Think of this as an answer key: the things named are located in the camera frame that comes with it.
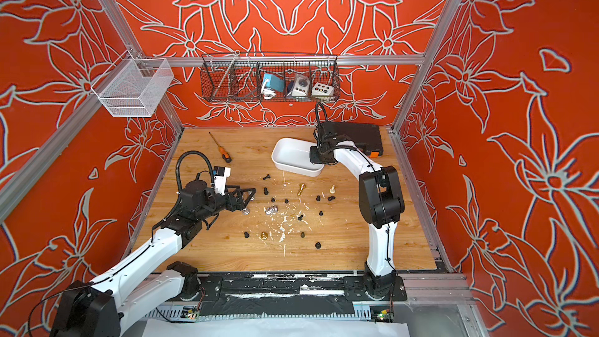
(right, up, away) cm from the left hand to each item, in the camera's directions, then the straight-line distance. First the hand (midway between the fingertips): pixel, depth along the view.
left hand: (247, 188), depth 80 cm
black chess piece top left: (+4, +2, +21) cm, 21 cm away
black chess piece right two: (+31, -7, +14) cm, 35 cm away
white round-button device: (+19, +39, +10) cm, 44 cm away
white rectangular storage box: (+16, +11, +30) cm, 36 cm away
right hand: (+23, +11, +16) cm, 30 cm away
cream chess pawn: (+32, -4, +15) cm, 36 cm away
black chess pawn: (+4, -4, +15) cm, 16 cm away
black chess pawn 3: (+18, -13, +8) cm, 24 cm away
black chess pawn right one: (+26, -6, +13) cm, 30 cm away
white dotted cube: (+27, +39, +15) cm, 50 cm away
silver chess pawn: (+3, -2, -6) cm, 7 cm away
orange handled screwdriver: (-16, +10, +25) cm, 31 cm away
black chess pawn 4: (-1, -18, +4) cm, 18 cm away
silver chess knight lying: (+7, -10, +10) cm, 16 cm away
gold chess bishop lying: (+19, -2, +16) cm, 25 cm away
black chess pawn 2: (+13, -7, +13) cm, 20 cm away
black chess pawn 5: (+19, -18, +4) cm, 27 cm away
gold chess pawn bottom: (+5, -18, +3) cm, 19 cm away
